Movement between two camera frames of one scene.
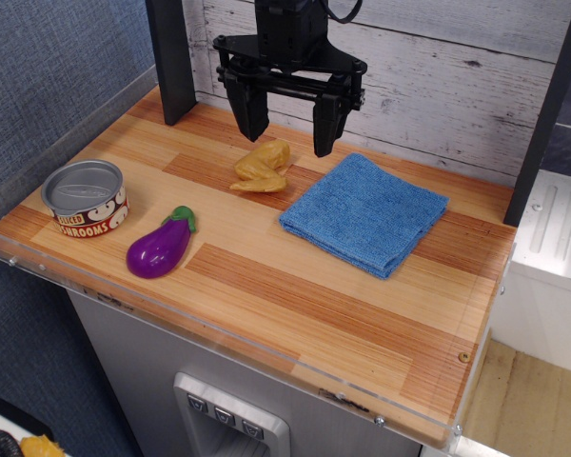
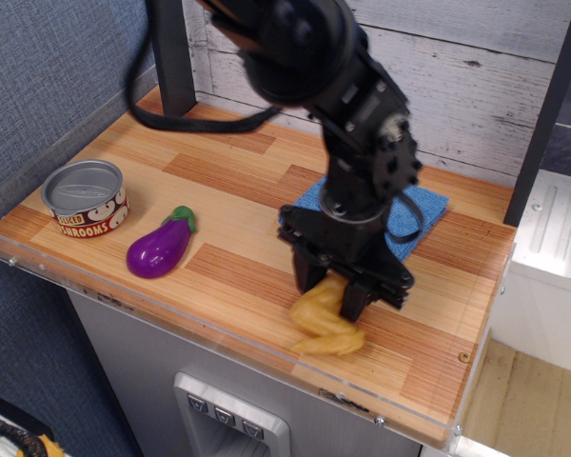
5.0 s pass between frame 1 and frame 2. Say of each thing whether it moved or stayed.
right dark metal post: stayed
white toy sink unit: stayed
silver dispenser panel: stayed
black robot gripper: moved
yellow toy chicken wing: moved
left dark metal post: stayed
